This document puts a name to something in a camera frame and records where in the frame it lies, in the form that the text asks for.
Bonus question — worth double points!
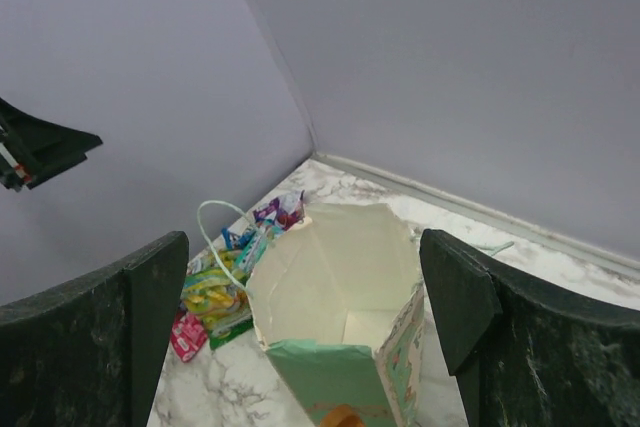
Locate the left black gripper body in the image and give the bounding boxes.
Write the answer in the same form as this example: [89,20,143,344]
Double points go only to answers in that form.
[1,99,103,192]

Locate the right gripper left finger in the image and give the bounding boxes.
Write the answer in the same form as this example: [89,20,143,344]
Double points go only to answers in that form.
[1,231,189,426]

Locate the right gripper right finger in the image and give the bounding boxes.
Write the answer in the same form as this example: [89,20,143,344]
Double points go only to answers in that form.
[419,229,639,426]

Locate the pink red snack packet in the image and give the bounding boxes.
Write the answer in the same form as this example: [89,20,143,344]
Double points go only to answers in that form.
[170,312,208,363]

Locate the small green yellow candy packet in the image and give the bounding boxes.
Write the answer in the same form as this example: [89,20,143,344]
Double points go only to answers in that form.
[180,250,253,350]

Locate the blue candy packet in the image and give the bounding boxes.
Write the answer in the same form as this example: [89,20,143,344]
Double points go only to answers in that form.
[221,227,254,250]

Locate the green printed paper bag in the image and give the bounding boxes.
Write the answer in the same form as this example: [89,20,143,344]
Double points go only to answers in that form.
[240,203,426,426]

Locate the purple snack packet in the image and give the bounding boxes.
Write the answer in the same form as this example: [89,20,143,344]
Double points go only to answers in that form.
[252,191,305,231]

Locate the mint green Fox's candy packet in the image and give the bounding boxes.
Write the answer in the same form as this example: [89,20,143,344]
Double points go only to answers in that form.
[233,226,274,275]

